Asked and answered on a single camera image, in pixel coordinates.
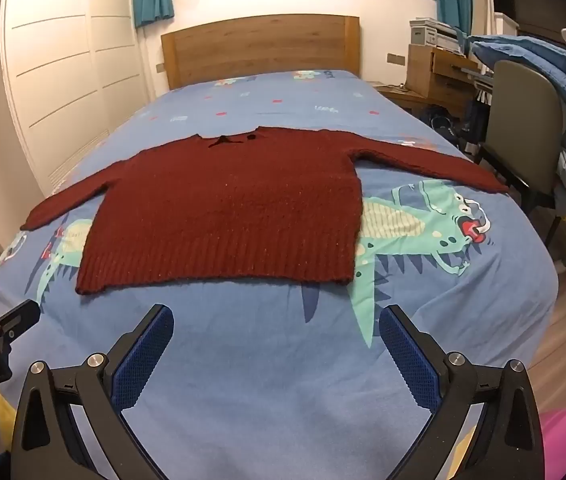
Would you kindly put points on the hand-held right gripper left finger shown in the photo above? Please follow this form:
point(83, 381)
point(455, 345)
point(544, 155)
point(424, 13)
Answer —
point(145, 355)

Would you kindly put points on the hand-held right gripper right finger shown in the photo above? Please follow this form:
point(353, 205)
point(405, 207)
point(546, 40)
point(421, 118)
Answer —
point(408, 355)

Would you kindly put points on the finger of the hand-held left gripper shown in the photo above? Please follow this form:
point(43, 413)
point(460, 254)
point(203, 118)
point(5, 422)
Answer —
point(13, 317)

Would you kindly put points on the dark red knitted sweater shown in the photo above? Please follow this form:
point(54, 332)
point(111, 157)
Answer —
point(223, 210)

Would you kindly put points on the yellow cloth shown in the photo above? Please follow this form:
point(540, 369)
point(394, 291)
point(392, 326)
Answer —
point(0, 430)

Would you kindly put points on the blue dinosaur print bed sheet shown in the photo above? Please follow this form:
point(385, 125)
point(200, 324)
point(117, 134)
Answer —
point(273, 385)

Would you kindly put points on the dark backpack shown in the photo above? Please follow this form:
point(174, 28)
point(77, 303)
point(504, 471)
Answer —
point(443, 125)

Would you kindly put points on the dark blue tote bag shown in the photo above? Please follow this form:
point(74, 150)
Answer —
point(477, 127)

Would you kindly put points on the white wardrobe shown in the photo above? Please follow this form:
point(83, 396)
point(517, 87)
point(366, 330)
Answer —
point(63, 60)

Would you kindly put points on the wooden nightstand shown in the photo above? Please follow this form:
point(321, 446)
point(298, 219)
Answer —
point(403, 97)

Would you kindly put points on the grey chair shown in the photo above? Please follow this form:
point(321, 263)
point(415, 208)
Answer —
point(523, 120)

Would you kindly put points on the wooden cabinet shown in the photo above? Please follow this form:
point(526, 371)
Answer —
point(433, 72)

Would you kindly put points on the pile of blue bedding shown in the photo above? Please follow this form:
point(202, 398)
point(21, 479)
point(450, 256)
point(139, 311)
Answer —
point(563, 80)

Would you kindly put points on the white storage box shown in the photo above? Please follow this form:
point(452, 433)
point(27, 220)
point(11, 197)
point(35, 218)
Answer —
point(430, 35)

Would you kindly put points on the wooden headboard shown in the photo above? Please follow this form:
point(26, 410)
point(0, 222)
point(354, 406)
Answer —
point(263, 45)

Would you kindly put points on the grey wall socket plate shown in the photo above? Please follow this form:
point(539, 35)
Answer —
point(395, 58)

